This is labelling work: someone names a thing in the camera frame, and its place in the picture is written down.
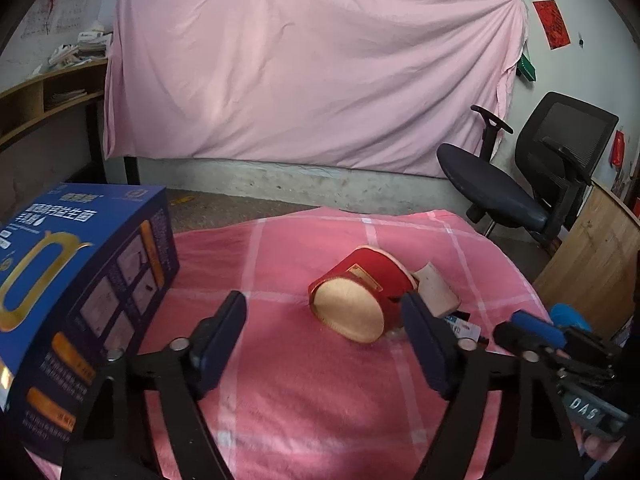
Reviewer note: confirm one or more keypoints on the beige cardboard piece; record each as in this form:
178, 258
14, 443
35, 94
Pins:
437, 290

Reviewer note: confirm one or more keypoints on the wall calendar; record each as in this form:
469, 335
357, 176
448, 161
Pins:
70, 5

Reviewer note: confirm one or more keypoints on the wooden board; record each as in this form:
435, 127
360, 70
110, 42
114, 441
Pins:
595, 255

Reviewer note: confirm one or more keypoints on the person's right hand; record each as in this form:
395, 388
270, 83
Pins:
600, 449

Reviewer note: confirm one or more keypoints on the red paper wall decoration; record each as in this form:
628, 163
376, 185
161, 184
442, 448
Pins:
551, 24

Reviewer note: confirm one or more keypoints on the red round tin box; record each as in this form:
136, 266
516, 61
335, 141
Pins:
360, 295

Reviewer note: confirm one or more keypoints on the stack of papers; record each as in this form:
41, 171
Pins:
75, 50

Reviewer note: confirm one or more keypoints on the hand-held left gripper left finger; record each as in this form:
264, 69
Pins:
222, 340

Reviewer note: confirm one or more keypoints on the green hanging purse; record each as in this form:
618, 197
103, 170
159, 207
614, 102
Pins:
526, 67

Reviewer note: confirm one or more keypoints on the pink checked tablecloth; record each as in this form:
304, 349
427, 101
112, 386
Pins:
300, 400

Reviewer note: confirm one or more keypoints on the wooden wall shelf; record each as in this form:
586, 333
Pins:
30, 97

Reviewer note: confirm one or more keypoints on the blue cardboard box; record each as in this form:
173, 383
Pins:
80, 300

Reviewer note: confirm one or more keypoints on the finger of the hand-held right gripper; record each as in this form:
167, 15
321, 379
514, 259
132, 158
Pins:
570, 316
537, 327

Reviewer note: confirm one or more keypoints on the blue and white packet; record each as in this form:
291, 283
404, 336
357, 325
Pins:
467, 329

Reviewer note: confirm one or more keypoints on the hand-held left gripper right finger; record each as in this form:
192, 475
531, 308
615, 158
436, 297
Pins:
425, 345

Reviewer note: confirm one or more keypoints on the pink hanging sheet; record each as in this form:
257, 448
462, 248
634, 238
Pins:
310, 60

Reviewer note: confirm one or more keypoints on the black office chair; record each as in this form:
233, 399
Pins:
500, 190

